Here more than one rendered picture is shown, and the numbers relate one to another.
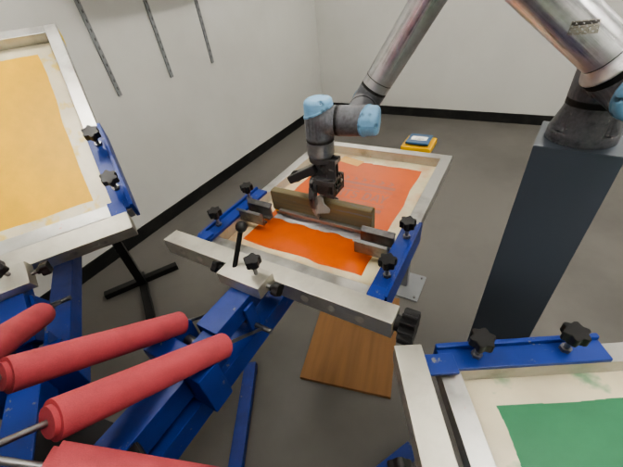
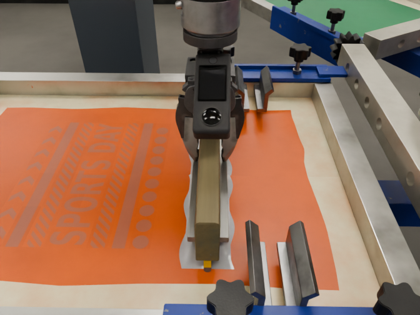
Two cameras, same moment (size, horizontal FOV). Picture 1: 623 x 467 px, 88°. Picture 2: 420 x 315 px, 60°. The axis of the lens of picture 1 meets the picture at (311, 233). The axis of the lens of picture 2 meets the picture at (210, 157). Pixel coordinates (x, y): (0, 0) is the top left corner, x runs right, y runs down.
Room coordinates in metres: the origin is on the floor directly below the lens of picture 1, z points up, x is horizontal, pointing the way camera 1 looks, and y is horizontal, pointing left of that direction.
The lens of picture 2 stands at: (1.10, 0.33, 1.38)
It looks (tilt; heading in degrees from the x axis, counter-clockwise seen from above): 41 degrees down; 236
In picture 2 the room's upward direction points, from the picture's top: straight up
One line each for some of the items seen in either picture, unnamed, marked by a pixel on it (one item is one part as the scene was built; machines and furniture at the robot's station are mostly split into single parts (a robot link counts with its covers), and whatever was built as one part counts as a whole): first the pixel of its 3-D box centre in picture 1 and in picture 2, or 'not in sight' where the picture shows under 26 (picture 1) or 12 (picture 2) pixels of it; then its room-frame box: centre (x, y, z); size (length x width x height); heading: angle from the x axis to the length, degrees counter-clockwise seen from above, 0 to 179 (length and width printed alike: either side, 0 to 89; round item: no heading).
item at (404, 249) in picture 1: (396, 262); (259, 82); (0.60, -0.21, 0.97); 0.30 x 0.05 x 0.07; 145
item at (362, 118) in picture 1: (358, 118); not in sight; (0.82, -0.16, 1.29); 0.11 x 0.11 x 0.08; 69
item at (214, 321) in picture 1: (235, 306); not in sight; (0.50, 0.20, 1.02); 0.17 x 0.06 x 0.05; 145
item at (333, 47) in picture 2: (401, 324); (348, 51); (0.39, -0.16, 1.02); 0.07 x 0.06 x 0.07; 145
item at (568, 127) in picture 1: (588, 117); not in sight; (0.73, -0.71, 1.25); 0.15 x 0.15 x 0.10
